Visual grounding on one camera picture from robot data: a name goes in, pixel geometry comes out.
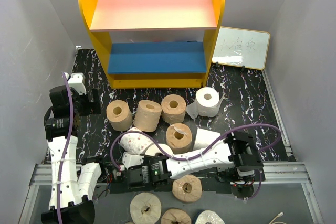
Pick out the wrapped white roll bottom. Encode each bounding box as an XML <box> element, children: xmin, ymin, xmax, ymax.
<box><xmin>193</xmin><ymin>210</ymin><xmax>225</xmax><ymax>224</ymax></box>

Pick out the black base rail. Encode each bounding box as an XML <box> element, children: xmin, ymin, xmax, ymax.
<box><xmin>83</xmin><ymin>155</ymin><xmax>266</xmax><ymax>195</ymax></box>

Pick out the white dotted roll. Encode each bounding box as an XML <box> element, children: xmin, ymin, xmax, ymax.
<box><xmin>142</xmin><ymin>143</ymin><xmax>173</xmax><ymax>157</ymax></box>

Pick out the yellow shelf unit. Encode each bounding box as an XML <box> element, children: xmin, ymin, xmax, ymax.
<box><xmin>78</xmin><ymin>0</ymin><xmax>225</xmax><ymax>89</ymax></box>

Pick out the wrapped tan roll front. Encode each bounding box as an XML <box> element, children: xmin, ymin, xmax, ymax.
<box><xmin>172</xmin><ymin>174</ymin><xmax>203</xmax><ymax>203</ymax></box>

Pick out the white patterned paper roll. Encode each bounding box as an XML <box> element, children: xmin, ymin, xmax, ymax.
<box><xmin>120</xmin><ymin>127</ymin><xmax>154</xmax><ymax>155</ymax></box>

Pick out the wrapped white roll front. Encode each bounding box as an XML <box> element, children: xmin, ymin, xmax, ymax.
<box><xmin>130</xmin><ymin>193</ymin><xmax>162</xmax><ymax>224</ymax></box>

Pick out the tan paper roll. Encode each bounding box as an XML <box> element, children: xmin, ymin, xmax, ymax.
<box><xmin>134</xmin><ymin>100</ymin><xmax>162</xmax><ymax>132</ymax></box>
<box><xmin>106</xmin><ymin>100</ymin><xmax>133</xmax><ymax>132</ymax></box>
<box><xmin>161</xmin><ymin>94</ymin><xmax>186</xmax><ymax>124</ymax></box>

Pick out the white paper roll sheet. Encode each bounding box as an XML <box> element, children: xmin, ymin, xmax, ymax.
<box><xmin>186</xmin><ymin>87</ymin><xmax>224</xmax><ymax>119</ymax></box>

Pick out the white cable end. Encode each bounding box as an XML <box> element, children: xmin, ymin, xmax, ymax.
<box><xmin>269</xmin><ymin>211</ymin><xmax>285</xmax><ymax>224</ymax></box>

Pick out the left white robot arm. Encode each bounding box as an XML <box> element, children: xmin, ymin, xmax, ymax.
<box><xmin>41</xmin><ymin>82</ymin><xmax>109</xmax><ymax>223</ymax></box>

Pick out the wrapped tan roll bottom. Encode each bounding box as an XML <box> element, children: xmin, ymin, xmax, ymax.
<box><xmin>161</xmin><ymin>209</ymin><xmax>192</xmax><ymax>224</ymax></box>

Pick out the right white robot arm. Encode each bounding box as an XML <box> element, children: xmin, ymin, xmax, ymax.
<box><xmin>111</xmin><ymin>129</ymin><xmax>264</xmax><ymax>192</ymax></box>

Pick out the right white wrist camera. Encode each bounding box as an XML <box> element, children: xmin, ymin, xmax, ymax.
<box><xmin>122</xmin><ymin>152</ymin><xmax>144</xmax><ymax>169</ymax></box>

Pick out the tan roll with white scrap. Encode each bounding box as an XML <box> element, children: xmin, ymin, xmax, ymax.
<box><xmin>166</xmin><ymin>123</ymin><xmax>193</xmax><ymax>154</ymax></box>

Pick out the wrapped tan roll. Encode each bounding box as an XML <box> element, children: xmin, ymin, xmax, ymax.
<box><xmin>161</xmin><ymin>209</ymin><xmax>192</xmax><ymax>224</ymax></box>
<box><xmin>172</xmin><ymin>174</ymin><xmax>203</xmax><ymax>203</ymax></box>

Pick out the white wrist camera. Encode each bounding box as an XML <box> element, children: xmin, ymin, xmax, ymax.
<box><xmin>122</xmin><ymin>152</ymin><xmax>144</xmax><ymax>169</ymax></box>
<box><xmin>68</xmin><ymin>73</ymin><xmax>87</xmax><ymax>95</ymax></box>

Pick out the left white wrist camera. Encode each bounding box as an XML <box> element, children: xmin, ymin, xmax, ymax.
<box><xmin>68</xmin><ymin>73</ymin><xmax>87</xmax><ymax>95</ymax></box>

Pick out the small whiteboard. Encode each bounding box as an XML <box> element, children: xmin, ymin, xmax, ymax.
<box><xmin>212</xmin><ymin>26</ymin><xmax>270</xmax><ymax>70</ymax></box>

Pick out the plain white lying roll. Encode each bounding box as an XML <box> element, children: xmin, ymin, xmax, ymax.
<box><xmin>193</xmin><ymin>129</ymin><xmax>221</xmax><ymax>151</ymax></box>

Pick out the wrapped white roll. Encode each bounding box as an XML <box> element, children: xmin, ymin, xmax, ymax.
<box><xmin>193</xmin><ymin>210</ymin><xmax>225</xmax><ymax>224</ymax></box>
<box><xmin>130</xmin><ymin>193</ymin><xmax>162</xmax><ymax>224</ymax></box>

